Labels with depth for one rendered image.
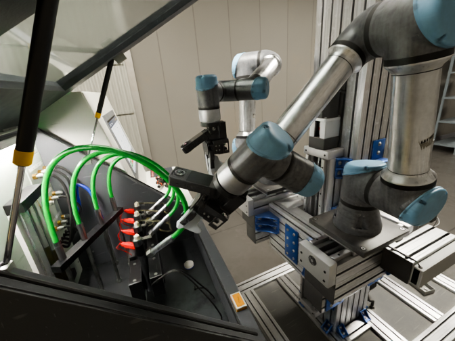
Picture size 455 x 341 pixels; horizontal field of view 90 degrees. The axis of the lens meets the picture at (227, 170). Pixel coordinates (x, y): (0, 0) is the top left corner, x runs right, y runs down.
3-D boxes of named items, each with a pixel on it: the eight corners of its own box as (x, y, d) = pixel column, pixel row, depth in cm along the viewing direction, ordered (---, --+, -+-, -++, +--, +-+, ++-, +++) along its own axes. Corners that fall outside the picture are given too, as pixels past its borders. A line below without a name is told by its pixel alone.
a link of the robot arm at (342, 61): (349, 4, 60) (233, 151, 62) (389, -14, 50) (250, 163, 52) (368, 38, 65) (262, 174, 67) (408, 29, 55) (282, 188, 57)
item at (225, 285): (261, 369, 62) (260, 329, 57) (247, 377, 61) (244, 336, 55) (202, 240, 117) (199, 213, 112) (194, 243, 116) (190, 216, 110)
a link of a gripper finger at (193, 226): (189, 245, 58) (208, 226, 54) (169, 233, 57) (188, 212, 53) (192, 236, 61) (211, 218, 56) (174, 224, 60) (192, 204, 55)
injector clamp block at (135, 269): (169, 308, 77) (161, 274, 72) (139, 320, 74) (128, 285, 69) (160, 248, 108) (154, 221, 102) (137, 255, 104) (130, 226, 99)
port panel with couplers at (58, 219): (66, 242, 81) (34, 159, 70) (55, 245, 80) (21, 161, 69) (75, 224, 92) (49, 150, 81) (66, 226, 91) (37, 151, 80)
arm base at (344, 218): (351, 208, 89) (355, 185, 86) (392, 227, 76) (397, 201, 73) (323, 219, 84) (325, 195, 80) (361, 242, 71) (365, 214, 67)
